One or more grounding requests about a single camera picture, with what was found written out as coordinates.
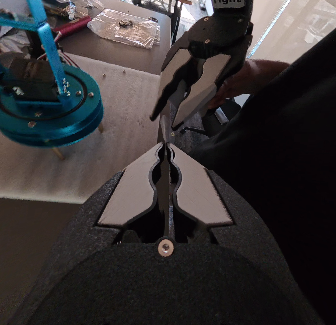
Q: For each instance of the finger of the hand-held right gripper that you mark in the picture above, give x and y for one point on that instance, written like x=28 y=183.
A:
x=207 y=80
x=173 y=67

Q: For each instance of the grey desk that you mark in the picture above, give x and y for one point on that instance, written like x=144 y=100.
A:
x=39 y=238

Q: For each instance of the clear bag of silver screws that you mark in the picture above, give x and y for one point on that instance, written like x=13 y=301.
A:
x=164 y=128

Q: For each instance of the clear plastic bag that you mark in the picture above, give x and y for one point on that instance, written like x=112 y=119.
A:
x=118 y=33

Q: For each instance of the red screwdriver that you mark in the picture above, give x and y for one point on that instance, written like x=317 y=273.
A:
x=73 y=24

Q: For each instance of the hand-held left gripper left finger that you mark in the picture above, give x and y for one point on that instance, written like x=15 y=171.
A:
x=126 y=199

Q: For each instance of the person's right hand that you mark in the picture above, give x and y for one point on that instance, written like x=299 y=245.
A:
x=231 y=88

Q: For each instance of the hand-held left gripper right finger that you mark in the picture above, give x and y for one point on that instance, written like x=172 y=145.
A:
x=202 y=199

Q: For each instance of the blue toy robot arm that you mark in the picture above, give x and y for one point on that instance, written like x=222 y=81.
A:
x=52 y=120

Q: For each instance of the black office chair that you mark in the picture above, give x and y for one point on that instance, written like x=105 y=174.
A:
x=210 y=122

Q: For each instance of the white foam sheet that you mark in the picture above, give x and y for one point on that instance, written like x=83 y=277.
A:
x=118 y=107

